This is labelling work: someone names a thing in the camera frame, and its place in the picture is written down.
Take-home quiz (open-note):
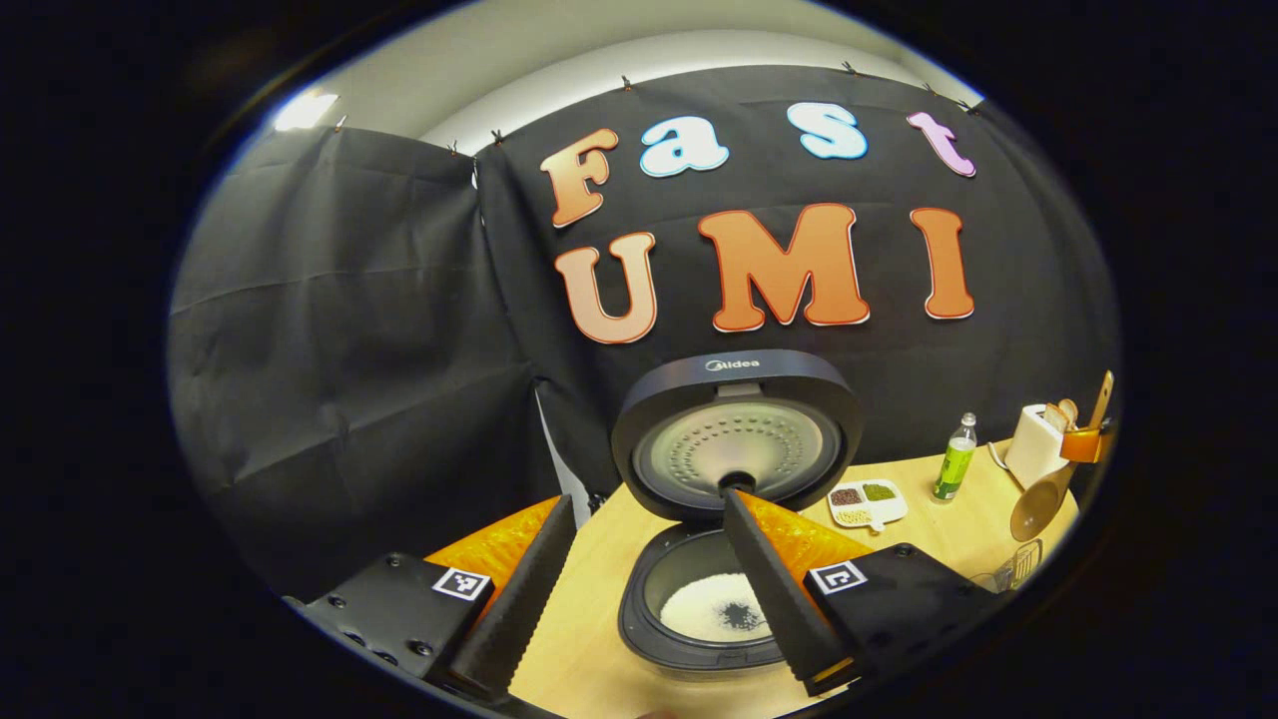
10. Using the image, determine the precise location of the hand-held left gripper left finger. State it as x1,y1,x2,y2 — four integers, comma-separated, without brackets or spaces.
285,493,579,705

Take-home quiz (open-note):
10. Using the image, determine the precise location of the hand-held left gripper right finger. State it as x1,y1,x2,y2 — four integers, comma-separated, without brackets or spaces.
720,485,1005,698

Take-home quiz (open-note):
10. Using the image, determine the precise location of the white rice heap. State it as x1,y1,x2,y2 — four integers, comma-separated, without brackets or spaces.
659,572,775,643

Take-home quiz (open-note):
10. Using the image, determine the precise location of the brown wooden spoon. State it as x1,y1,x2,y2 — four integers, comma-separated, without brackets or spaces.
1009,370,1115,543

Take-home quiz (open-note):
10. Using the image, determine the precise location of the metal wire chopstick holder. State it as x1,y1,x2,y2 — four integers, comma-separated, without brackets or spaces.
970,537,1045,592

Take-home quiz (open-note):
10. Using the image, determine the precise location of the black silver rice cooker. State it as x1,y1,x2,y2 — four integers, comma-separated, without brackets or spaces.
610,349,866,682

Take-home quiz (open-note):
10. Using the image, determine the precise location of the white toaster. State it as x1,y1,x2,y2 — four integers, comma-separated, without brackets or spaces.
1002,402,1072,491

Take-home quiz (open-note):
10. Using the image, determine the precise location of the green label plastic bottle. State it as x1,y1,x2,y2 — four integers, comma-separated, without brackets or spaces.
932,412,978,503

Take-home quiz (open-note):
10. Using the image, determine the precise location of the white divided bean dish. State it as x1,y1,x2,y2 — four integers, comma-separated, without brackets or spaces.
827,478,909,531

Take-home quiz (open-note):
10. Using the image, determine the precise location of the ceiling light panel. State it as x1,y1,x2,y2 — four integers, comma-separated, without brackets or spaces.
274,89,339,132

